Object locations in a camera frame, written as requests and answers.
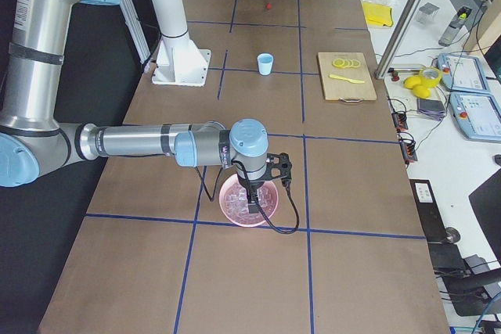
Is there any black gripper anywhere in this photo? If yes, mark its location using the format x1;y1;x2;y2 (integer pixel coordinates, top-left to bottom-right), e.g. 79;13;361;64
239;177;265;214

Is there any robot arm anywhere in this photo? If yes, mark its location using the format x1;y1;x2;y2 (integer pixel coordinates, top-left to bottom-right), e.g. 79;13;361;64
1;0;163;222

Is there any pile of ice cubes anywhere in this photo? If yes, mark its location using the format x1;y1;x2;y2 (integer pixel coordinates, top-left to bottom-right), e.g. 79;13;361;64
223;184;277;224

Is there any light blue cup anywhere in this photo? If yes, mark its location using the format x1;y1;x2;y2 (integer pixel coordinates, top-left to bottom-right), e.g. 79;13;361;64
257;52;274;76

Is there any pink bowl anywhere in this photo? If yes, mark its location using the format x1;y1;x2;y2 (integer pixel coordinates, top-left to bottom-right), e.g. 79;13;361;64
218;174;279;227

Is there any yellow plastic knife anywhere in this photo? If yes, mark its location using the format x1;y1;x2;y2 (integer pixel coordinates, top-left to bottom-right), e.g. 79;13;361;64
329;74;366;84

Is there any wooden cutting board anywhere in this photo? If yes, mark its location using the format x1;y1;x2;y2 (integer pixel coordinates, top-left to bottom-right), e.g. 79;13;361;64
317;52;377;102

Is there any lemon slice one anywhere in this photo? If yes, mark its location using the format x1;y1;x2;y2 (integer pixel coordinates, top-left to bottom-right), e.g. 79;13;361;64
332;59;346;68

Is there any lemon slice three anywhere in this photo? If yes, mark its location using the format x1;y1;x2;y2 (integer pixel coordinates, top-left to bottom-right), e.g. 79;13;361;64
350;59;361;68

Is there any whole lemon one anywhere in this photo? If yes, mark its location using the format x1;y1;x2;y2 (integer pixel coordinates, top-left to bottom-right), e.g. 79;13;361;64
404;76;421;89

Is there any whole lemon two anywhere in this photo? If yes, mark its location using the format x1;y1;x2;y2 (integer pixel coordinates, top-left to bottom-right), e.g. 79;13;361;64
412;84;431;99

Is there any yellow tape roll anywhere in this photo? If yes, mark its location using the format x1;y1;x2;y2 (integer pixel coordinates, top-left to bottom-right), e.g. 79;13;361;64
418;67;442;88

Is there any yellow cloth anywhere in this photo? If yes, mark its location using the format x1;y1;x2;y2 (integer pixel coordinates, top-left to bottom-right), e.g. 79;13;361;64
362;2;394;27

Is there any teach pendant near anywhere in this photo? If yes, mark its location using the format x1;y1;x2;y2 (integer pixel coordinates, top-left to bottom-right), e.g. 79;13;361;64
449;92;500;143

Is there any teach pendant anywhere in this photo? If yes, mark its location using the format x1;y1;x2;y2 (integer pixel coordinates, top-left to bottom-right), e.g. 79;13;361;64
449;92;500;143
437;53;491;94

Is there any teach pendant far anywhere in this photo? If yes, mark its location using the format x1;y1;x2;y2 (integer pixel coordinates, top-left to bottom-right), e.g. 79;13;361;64
437;53;491;94

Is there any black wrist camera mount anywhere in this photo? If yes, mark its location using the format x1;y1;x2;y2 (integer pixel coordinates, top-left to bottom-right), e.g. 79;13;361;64
261;153;292;188

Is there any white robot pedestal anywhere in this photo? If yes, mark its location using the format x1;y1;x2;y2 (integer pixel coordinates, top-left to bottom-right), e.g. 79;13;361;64
151;0;211;87

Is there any aluminium frame post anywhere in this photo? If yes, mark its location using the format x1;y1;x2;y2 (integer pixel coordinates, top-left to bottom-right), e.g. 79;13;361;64
374;0;422;80

